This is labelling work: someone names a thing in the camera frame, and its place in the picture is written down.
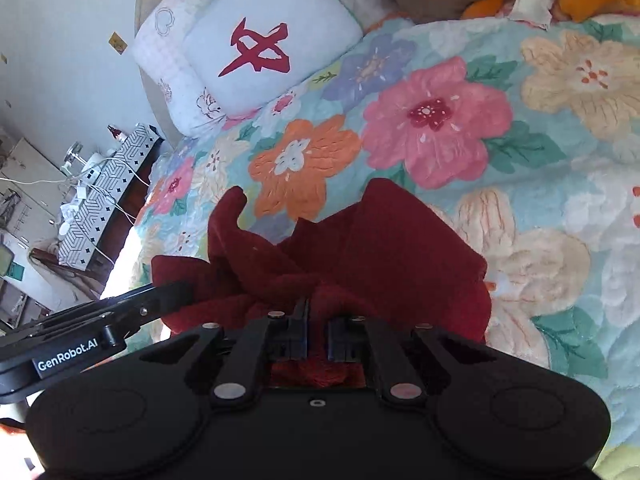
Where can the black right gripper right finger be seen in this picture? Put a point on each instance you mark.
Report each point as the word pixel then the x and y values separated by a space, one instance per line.
pixel 373 345

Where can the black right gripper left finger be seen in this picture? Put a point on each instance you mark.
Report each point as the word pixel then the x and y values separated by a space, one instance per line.
pixel 277 337

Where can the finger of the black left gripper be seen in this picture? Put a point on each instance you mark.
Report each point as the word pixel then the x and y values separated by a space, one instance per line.
pixel 139 306

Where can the dark red knit cardigan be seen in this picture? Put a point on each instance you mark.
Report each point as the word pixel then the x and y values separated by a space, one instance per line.
pixel 388 257

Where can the dark wooden nightstand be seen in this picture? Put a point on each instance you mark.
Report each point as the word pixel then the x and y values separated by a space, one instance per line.
pixel 77 286

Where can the white floral bed pillow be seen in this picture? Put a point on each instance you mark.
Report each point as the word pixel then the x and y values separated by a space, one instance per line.
pixel 178 97

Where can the floral quilted bedspread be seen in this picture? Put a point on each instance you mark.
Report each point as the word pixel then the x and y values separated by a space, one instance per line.
pixel 526 142

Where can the white pillow red character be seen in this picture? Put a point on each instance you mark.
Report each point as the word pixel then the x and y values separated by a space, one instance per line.
pixel 249 52

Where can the orange white plush toy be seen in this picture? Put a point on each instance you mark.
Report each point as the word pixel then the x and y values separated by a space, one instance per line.
pixel 563 10

